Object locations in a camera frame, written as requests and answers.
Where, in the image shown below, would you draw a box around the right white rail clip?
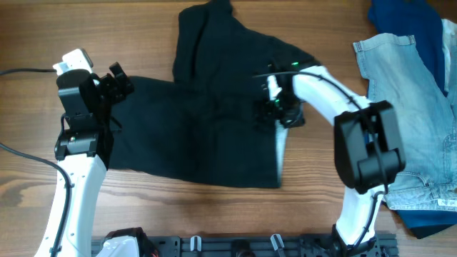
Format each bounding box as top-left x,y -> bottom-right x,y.
270,233 -> 286,257

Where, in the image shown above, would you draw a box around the left white rail clip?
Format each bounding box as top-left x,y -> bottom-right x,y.
190,236 -> 202,252

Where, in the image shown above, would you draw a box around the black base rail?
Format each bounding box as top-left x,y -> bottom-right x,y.
91,233 -> 399,257

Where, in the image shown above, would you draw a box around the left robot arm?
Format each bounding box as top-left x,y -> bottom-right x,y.
36,63 -> 134,256

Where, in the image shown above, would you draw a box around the light blue denim jeans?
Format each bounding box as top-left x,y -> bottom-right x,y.
353,34 -> 456,211

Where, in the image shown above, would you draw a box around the black shorts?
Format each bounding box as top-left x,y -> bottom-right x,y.
109,1 -> 316,188

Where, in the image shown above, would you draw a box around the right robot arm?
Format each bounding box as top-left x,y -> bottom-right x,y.
260,61 -> 406,256

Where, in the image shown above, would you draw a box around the blue garment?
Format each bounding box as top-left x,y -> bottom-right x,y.
367,0 -> 447,96

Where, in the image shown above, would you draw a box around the white rail clip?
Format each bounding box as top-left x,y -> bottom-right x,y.
190,236 -> 202,252
270,233 -> 286,257

